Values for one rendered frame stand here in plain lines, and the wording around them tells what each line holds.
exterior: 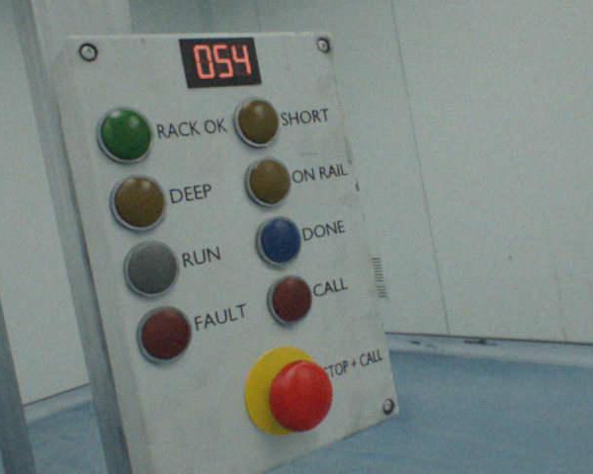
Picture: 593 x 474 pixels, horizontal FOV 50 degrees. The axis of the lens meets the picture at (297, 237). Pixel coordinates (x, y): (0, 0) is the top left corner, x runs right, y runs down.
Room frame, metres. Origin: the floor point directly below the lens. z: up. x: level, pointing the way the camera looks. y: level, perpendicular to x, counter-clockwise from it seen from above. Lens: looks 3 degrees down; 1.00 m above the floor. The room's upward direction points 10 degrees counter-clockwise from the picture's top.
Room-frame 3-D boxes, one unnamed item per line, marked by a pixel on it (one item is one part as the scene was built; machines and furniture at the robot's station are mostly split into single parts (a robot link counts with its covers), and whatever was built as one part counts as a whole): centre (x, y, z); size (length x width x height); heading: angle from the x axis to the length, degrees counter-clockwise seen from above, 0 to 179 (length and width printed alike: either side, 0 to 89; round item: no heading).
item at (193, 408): (0.40, 0.04, 0.97); 0.17 x 0.06 x 0.26; 121
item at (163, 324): (0.34, 0.08, 0.94); 0.03 x 0.01 x 0.03; 121
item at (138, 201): (0.34, 0.08, 1.01); 0.03 x 0.01 x 0.03; 121
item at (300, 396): (0.37, 0.02, 0.89); 0.04 x 0.04 x 0.04; 31
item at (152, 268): (0.34, 0.08, 0.98); 0.03 x 0.01 x 0.03; 121
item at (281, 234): (0.38, 0.01, 0.98); 0.03 x 0.01 x 0.03; 121
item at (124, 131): (0.34, 0.08, 1.05); 0.03 x 0.01 x 0.03; 121
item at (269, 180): (0.38, 0.01, 1.01); 0.03 x 0.01 x 0.03; 121
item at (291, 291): (0.38, 0.01, 0.94); 0.03 x 0.01 x 0.03; 121
